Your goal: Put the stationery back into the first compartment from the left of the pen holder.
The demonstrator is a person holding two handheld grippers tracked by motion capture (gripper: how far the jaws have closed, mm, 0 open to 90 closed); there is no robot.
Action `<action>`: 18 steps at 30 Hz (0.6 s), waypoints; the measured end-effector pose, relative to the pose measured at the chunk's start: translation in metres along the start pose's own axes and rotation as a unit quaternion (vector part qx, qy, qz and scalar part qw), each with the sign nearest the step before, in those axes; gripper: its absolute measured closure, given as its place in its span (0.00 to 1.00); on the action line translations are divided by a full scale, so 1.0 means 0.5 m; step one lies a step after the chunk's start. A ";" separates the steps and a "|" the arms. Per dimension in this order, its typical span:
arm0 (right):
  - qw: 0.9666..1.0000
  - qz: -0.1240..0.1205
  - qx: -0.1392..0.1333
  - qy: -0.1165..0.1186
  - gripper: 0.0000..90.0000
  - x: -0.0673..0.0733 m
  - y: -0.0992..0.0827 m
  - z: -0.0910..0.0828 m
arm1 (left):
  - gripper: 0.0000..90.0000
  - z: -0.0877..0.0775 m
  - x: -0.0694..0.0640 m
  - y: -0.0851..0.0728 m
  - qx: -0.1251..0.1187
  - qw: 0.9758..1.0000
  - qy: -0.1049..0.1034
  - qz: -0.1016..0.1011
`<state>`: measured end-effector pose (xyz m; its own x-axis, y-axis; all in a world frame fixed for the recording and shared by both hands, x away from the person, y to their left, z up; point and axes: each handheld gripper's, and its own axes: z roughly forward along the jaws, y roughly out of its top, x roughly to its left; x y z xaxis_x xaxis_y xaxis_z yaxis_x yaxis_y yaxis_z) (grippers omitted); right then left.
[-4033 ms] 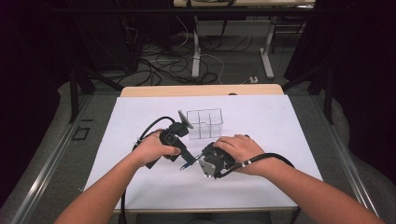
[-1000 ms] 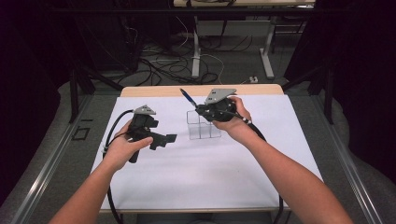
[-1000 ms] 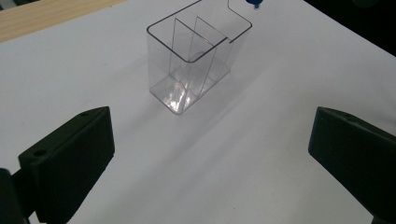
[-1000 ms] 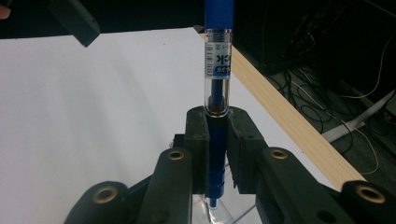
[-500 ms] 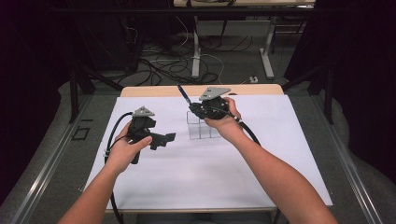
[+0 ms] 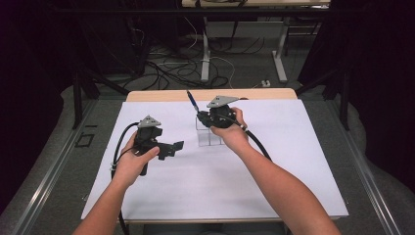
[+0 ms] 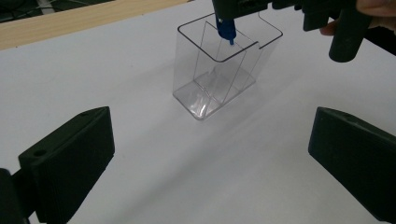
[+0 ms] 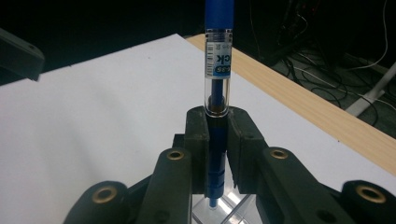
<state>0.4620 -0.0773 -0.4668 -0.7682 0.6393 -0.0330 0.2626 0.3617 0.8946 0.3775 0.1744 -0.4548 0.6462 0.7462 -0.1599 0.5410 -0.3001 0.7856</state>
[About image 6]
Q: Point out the wooden table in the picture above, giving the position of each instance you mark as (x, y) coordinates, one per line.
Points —
(163, 95)

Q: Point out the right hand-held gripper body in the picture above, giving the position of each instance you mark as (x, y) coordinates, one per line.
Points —
(220, 114)

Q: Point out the grey floor rail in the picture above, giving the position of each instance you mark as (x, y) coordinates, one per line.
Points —
(372, 182)
(49, 179)

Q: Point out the person's right hand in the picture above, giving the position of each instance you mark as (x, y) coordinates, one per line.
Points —
(233, 135)

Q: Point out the blue pen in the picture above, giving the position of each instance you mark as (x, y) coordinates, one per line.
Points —
(192, 101)

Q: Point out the dark table grommet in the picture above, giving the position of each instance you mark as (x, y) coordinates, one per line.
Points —
(244, 98)

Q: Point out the white table mat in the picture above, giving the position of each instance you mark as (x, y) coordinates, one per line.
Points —
(212, 196)

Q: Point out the clear plastic organizer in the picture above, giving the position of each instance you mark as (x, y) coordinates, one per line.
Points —
(204, 138)

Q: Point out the light wooden desk top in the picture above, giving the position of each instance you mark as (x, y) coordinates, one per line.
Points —
(261, 3)

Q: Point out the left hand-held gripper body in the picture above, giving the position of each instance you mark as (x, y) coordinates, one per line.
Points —
(148, 137)

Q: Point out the black metal stand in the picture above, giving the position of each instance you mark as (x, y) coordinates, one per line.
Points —
(77, 104)
(344, 104)

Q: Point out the white power strip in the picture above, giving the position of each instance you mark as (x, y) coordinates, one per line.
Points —
(265, 83)

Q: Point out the white desk leg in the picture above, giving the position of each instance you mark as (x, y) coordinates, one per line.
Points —
(205, 58)
(279, 62)

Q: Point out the person's left hand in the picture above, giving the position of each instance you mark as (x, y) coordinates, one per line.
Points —
(130, 166)

